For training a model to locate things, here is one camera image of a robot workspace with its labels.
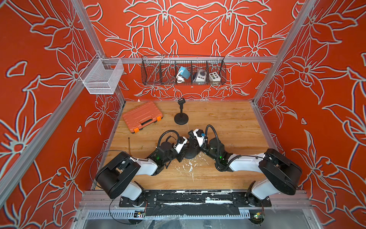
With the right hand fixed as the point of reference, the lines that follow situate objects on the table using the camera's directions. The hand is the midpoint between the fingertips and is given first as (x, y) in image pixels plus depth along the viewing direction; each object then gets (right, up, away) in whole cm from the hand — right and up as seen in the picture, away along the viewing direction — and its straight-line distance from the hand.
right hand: (187, 138), depth 81 cm
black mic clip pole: (+3, 0, -4) cm, 5 cm away
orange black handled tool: (-39, -7, +14) cm, 42 cm away
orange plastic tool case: (-33, +12, +23) cm, 42 cm away
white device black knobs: (+10, +40, +11) cm, 42 cm away
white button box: (+19, +39, +14) cm, 46 cm away
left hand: (+1, -6, +4) cm, 7 cm away
